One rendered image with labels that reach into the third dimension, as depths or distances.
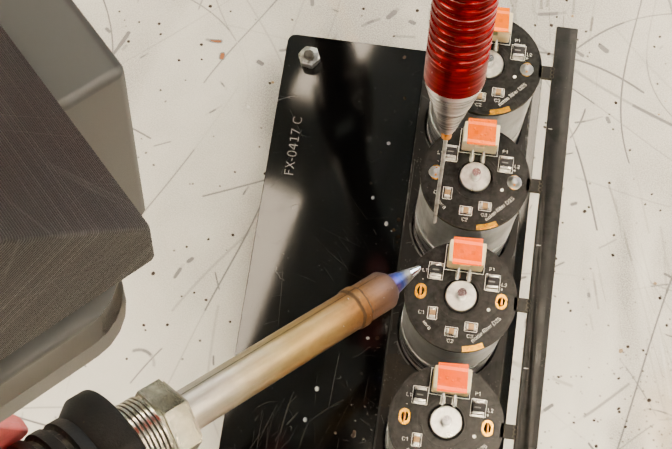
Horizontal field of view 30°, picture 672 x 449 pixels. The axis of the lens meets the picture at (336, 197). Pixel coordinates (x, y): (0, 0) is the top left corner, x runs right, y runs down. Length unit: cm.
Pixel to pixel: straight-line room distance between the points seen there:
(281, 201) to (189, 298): 4
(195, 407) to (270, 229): 12
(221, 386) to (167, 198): 14
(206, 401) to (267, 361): 1
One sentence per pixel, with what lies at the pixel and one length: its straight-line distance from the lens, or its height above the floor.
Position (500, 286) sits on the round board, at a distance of 28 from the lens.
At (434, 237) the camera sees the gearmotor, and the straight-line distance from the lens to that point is 30.
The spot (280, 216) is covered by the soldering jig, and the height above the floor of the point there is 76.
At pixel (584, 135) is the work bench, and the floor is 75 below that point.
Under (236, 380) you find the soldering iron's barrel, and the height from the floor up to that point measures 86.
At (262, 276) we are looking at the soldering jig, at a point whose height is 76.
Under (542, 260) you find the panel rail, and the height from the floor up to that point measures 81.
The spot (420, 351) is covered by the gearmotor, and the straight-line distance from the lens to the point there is 30.
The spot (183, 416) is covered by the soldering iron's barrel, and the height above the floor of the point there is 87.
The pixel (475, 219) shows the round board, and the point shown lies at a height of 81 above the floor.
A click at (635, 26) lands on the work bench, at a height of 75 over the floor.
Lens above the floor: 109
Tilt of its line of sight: 73 degrees down
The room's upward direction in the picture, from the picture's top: 3 degrees counter-clockwise
